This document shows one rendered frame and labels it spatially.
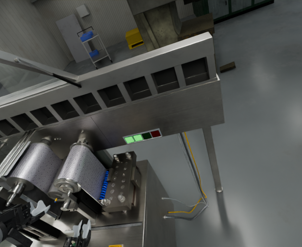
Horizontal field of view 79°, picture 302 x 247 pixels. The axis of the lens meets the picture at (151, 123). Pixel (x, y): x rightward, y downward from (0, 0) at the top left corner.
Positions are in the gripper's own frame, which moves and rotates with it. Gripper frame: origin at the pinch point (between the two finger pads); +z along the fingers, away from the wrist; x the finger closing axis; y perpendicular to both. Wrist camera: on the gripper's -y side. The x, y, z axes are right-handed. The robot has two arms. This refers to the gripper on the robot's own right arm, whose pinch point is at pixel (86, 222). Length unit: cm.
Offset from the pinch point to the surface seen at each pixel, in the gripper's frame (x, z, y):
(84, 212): 8.3, 8.8, -6.9
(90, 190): -0.3, 16.3, 4.2
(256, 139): -132, 122, -109
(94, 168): -0.2, 30.0, 6.6
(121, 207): -16.3, 9.5, -7.2
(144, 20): -26, 298, 24
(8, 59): -14, 21, 80
